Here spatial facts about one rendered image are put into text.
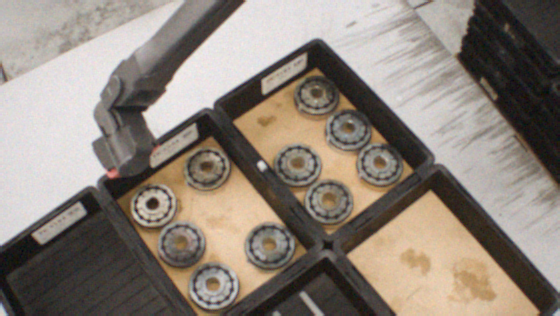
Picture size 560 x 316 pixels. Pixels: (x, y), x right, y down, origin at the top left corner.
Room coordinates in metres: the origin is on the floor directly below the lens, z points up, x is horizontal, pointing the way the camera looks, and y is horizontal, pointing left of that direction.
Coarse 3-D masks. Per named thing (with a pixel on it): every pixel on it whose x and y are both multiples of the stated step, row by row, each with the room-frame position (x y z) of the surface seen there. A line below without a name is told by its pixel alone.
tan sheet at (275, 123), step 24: (312, 72) 0.90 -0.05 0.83; (288, 96) 0.83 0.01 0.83; (312, 96) 0.83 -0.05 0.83; (240, 120) 0.77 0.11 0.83; (264, 120) 0.77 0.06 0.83; (288, 120) 0.77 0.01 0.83; (264, 144) 0.71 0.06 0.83; (312, 144) 0.71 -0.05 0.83; (336, 168) 0.65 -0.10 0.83; (408, 168) 0.65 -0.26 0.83; (360, 192) 0.59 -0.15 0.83; (384, 192) 0.59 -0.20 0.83
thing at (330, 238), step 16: (304, 48) 0.90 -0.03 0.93; (272, 64) 0.85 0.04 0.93; (256, 80) 0.81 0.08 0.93; (224, 96) 0.77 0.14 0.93; (224, 112) 0.73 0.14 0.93; (416, 144) 0.66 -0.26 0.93; (256, 160) 0.62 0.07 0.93; (432, 160) 0.62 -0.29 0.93; (272, 176) 0.58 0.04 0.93; (416, 176) 0.58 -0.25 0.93; (288, 192) 0.55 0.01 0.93; (304, 208) 0.51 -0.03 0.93; (368, 208) 0.51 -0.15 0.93; (352, 224) 0.48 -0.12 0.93
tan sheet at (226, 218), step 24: (216, 144) 0.71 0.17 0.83; (168, 168) 0.65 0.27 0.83; (192, 192) 0.59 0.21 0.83; (240, 192) 0.59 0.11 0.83; (192, 216) 0.53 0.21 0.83; (216, 216) 0.54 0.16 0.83; (240, 216) 0.54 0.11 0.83; (264, 216) 0.54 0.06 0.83; (144, 240) 0.48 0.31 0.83; (216, 240) 0.48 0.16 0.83; (240, 240) 0.48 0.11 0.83; (240, 264) 0.43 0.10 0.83; (216, 288) 0.38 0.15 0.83; (240, 288) 0.38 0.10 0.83
